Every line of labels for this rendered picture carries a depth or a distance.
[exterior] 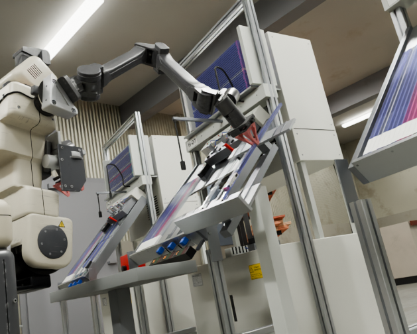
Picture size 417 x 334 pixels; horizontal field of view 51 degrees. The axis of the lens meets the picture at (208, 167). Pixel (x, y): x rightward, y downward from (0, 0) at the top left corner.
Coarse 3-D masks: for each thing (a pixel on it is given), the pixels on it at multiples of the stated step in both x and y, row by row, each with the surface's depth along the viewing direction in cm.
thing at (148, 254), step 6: (180, 234) 180; (192, 234) 174; (168, 240) 188; (174, 240) 185; (180, 240) 183; (192, 240) 178; (198, 240) 175; (150, 246) 204; (156, 246) 198; (162, 246) 195; (180, 246) 187; (192, 246) 181; (138, 252) 214; (144, 252) 211; (150, 252) 207; (168, 252) 197; (132, 258) 223; (138, 258) 220; (144, 258) 216; (150, 258) 212
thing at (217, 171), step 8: (224, 160) 223; (200, 168) 255; (216, 168) 224; (224, 168) 212; (232, 168) 200; (192, 176) 256; (208, 176) 225; (216, 176) 213; (224, 176) 204; (200, 184) 226; (208, 184) 214; (192, 192) 227
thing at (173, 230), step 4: (212, 200) 188; (196, 208) 199; (188, 212) 204; (192, 212) 199; (180, 216) 211; (184, 216) 205; (172, 224) 211; (168, 228) 212; (172, 228) 206; (176, 228) 201; (168, 232) 206; (172, 232) 201; (176, 232) 196; (180, 232) 188; (164, 236) 207; (168, 236) 200; (172, 236) 196; (160, 240) 207
